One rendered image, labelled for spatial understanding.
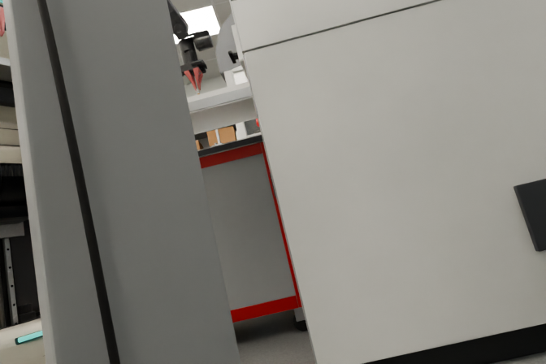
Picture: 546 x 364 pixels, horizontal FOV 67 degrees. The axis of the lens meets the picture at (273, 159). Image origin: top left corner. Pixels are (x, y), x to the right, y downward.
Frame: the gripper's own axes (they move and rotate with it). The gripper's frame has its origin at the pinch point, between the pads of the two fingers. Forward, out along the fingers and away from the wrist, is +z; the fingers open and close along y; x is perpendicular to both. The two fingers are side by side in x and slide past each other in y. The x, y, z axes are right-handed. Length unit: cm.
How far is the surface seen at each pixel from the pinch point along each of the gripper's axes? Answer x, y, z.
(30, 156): -110, 5, 50
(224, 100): -9.0, 9.8, 11.1
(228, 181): 15.2, -0.1, 34.5
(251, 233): 15, 3, 56
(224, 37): 83, 8, -62
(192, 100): -8.8, -0.9, 7.6
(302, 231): -51, 24, 62
